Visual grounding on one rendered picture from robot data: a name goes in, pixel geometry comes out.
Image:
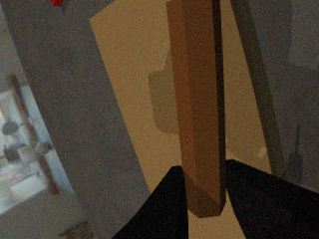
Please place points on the red flat bar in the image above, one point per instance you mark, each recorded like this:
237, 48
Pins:
57, 2

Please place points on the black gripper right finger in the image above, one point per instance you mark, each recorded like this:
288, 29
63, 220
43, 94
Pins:
268, 207

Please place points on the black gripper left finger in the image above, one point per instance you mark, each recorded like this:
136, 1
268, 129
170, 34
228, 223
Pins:
164, 215

